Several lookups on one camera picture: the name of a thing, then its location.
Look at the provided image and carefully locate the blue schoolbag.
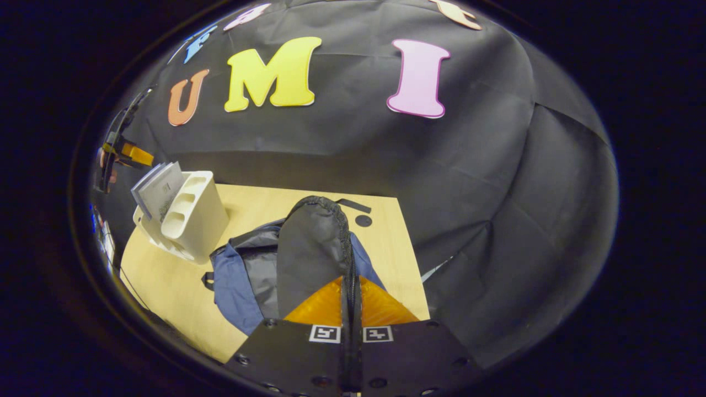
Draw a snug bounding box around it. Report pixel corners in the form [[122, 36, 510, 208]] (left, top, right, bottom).
[[201, 196, 387, 336]]

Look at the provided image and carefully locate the white plastic bookshelf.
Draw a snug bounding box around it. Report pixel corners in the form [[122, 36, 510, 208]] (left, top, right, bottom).
[[132, 170, 230, 265]]

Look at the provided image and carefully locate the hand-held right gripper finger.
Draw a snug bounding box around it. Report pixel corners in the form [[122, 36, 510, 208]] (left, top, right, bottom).
[[351, 275, 486, 397], [223, 275, 354, 397]]

